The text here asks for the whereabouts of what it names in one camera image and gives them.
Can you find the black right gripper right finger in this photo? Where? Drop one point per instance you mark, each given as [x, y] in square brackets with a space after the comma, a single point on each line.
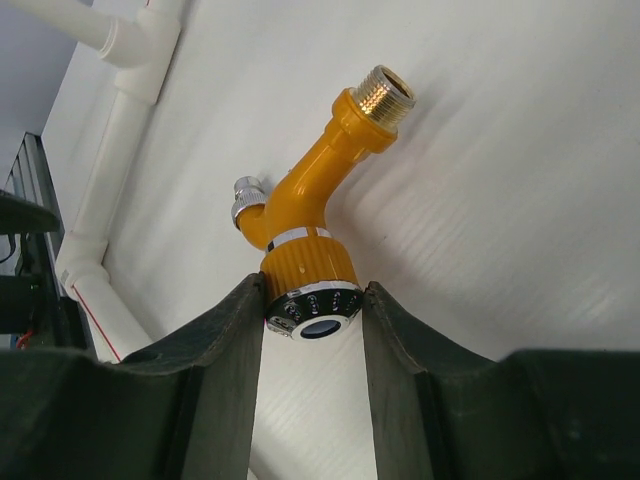
[440, 411]

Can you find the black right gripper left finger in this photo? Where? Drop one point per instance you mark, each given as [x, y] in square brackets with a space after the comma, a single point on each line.
[180, 408]

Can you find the white PVC pipe frame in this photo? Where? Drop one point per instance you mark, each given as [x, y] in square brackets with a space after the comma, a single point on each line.
[142, 50]

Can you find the yellow water faucet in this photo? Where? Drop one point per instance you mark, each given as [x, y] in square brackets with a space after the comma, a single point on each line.
[311, 285]

